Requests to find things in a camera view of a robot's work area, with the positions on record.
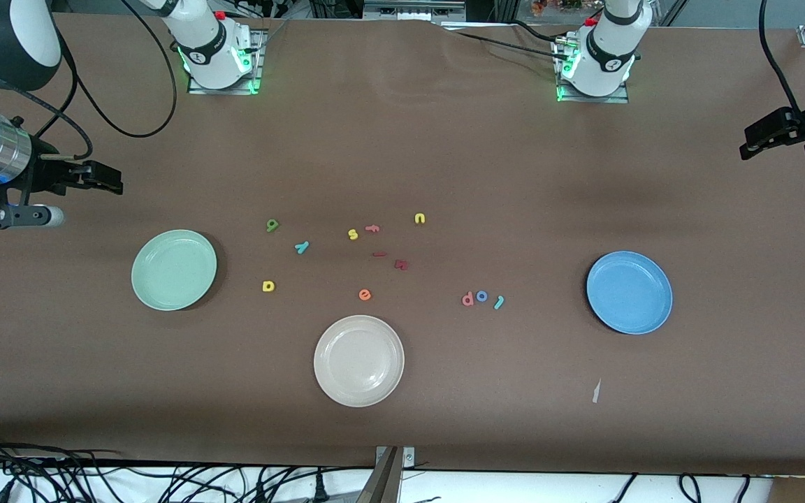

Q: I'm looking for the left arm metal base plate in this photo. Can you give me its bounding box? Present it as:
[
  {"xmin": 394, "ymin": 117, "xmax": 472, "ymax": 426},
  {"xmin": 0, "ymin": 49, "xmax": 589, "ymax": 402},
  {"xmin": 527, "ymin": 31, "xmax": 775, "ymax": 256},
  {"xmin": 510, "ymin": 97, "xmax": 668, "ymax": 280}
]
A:
[{"xmin": 554, "ymin": 38, "xmax": 630, "ymax": 104}]

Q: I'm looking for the green plate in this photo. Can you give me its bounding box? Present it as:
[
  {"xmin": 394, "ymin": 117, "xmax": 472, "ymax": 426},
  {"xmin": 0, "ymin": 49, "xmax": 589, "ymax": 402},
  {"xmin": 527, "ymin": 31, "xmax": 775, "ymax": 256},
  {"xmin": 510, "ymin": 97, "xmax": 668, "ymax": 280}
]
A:
[{"xmin": 131, "ymin": 229, "xmax": 218, "ymax": 312}]

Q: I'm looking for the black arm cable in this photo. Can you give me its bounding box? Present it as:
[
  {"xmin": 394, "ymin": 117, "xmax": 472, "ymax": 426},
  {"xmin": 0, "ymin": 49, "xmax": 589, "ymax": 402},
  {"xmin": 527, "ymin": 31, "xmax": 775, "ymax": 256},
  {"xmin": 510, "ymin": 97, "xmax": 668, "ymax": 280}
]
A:
[
  {"xmin": 25, "ymin": 0, "xmax": 179, "ymax": 163},
  {"xmin": 758, "ymin": 0, "xmax": 805, "ymax": 117}
]

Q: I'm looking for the black floor cable tangle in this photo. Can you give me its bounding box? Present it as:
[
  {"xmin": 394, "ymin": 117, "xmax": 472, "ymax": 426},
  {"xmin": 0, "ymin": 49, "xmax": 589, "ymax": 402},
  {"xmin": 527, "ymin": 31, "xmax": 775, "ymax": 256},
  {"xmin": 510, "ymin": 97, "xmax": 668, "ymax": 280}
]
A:
[{"xmin": 0, "ymin": 432, "xmax": 375, "ymax": 503}]

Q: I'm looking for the black cable on table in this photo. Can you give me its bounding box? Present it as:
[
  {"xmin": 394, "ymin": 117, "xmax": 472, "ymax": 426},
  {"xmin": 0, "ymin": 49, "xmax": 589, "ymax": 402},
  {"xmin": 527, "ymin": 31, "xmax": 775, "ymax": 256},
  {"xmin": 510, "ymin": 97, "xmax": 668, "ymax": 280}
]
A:
[{"xmin": 444, "ymin": 20, "xmax": 565, "ymax": 61}]

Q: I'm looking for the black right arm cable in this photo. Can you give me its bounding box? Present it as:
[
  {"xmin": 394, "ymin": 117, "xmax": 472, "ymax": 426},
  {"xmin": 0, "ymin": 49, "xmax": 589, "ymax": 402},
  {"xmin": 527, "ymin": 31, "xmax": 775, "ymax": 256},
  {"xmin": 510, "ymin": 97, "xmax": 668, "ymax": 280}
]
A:
[{"xmin": 25, "ymin": 0, "xmax": 179, "ymax": 163}]

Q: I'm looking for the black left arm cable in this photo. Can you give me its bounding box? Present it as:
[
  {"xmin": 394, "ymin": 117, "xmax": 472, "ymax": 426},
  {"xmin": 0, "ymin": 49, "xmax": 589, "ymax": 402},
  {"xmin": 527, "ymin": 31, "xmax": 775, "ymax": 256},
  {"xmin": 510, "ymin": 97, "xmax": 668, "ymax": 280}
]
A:
[{"xmin": 758, "ymin": 0, "xmax": 805, "ymax": 117}]

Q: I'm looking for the brown table cover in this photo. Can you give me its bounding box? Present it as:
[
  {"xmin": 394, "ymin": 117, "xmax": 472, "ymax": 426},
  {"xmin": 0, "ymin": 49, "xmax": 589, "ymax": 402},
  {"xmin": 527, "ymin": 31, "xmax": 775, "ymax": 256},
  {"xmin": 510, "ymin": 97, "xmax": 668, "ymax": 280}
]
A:
[{"xmin": 0, "ymin": 13, "xmax": 805, "ymax": 477}]

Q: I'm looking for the grey metal box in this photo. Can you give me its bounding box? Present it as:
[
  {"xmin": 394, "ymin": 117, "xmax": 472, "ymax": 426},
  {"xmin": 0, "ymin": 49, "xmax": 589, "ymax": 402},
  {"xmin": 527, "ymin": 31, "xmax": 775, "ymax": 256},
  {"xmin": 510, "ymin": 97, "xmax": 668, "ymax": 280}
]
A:
[{"xmin": 363, "ymin": 0, "xmax": 467, "ymax": 22}]

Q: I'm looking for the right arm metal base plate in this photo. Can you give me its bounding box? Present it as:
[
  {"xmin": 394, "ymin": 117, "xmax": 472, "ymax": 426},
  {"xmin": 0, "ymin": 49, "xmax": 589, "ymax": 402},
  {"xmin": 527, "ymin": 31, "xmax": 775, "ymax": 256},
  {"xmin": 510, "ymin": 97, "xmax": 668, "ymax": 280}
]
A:
[{"xmin": 187, "ymin": 28, "xmax": 264, "ymax": 96}]

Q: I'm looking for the beige plate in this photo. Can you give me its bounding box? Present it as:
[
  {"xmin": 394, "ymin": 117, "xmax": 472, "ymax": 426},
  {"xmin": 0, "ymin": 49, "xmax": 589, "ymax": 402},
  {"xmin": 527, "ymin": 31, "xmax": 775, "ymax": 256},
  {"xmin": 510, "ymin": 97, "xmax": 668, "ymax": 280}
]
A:
[{"xmin": 313, "ymin": 314, "xmax": 405, "ymax": 408}]

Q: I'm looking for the blue plate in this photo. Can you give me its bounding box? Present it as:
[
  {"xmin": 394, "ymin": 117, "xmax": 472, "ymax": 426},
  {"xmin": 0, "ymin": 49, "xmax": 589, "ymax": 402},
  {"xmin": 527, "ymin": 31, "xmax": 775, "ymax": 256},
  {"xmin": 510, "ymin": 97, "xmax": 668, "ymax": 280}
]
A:
[{"xmin": 586, "ymin": 251, "xmax": 674, "ymax": 335}]

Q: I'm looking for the metal table bracket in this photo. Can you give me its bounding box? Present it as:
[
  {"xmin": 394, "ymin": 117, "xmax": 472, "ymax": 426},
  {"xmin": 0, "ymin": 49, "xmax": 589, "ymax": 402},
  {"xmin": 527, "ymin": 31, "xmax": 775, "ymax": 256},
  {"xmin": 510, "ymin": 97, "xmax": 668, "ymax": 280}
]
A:
[{"xmin": 356, "ymin": 446, "xmax": 416, "ymax": 503}]

